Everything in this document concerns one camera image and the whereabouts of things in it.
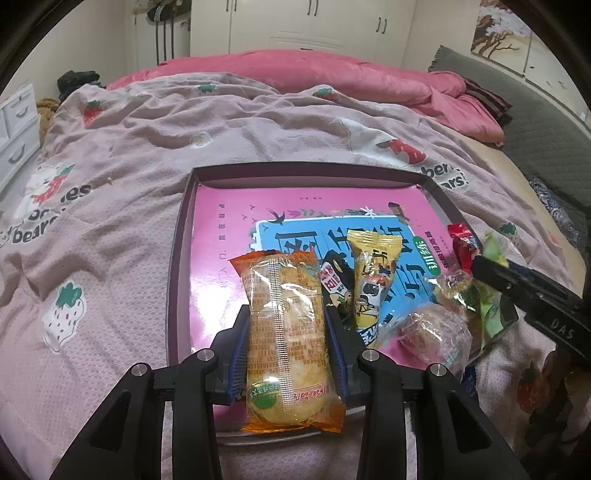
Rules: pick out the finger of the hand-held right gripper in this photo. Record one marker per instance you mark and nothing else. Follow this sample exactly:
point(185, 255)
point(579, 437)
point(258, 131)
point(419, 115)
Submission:
point(498, 279)
point(540, 279)

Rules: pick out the white drawer chest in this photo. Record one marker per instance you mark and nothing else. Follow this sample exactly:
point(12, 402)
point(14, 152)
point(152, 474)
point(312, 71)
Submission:
point(14, 134)

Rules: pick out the brown cake in clear wrapper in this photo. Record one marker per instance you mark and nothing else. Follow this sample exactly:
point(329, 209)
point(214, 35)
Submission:
point(434, 332)

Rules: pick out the yellow cartoon snack packet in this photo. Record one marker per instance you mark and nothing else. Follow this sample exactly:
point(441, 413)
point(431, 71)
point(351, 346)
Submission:
point(369, 277)

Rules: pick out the amber candy packet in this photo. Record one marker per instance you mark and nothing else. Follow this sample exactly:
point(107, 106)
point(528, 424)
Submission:
point(455, 284)

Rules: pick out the beige bed sheet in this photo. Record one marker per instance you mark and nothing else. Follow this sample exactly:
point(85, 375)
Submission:
point(508, 184)

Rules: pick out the strawberry print blanket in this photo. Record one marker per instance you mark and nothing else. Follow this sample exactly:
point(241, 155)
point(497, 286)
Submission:
point(115, 207)

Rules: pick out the tree wall painting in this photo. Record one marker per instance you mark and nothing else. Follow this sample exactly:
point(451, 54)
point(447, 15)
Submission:
point(498, 27)

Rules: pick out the grey padded headboard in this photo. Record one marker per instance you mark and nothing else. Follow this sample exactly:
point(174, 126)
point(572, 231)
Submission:
point(545, 138)

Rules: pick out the shallow purple cardboard box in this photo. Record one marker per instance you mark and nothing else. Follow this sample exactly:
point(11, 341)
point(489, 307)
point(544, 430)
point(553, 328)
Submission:
point(181, 277)

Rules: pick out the small black red packet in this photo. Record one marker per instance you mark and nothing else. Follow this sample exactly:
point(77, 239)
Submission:
point(334, 281)

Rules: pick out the floral patterned cloth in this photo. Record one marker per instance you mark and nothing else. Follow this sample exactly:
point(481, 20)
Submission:
point(554, 207)

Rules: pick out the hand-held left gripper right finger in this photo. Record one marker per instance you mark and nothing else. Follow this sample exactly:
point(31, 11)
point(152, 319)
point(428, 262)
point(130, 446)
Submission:
point(339, 369)

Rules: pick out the dark striped cloth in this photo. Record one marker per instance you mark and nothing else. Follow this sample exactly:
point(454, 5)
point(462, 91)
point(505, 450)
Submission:
point(489, 99)

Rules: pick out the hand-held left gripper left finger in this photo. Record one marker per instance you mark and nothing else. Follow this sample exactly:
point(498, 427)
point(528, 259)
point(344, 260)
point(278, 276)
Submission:
point(238, 364)

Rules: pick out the light green snack packet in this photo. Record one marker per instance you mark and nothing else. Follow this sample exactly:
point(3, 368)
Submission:
point(491, 300)

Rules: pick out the red candy packet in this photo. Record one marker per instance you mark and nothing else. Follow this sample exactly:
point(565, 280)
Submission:
point(464, 240)

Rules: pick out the brown plush toy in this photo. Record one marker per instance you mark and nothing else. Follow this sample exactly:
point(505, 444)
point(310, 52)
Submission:
point(46, 110)

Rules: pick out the pink quilt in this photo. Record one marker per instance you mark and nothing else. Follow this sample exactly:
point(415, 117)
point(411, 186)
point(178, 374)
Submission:
point(300, 74)

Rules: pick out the white wardrobe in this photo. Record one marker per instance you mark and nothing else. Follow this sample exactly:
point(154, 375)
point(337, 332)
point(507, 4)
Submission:
point(286, 23)

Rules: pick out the orange rice cracker packet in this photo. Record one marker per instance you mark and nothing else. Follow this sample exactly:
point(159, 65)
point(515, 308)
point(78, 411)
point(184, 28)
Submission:
point(286, 332)

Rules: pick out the pink children's book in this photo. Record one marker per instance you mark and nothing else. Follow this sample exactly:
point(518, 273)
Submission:
point(217, 258)

